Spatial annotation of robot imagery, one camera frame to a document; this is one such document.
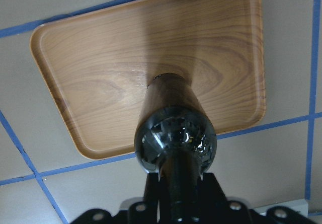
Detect wooden tray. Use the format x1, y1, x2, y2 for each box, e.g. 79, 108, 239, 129
30, 0, 266, 160

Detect dark wine bottle carried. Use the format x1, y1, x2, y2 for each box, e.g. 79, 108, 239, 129
134, 73, 217, 223

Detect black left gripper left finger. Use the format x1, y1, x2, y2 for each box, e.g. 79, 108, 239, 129
143, 173, 159, 223

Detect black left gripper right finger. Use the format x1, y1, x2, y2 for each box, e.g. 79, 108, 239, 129
193, 173, 227, 223

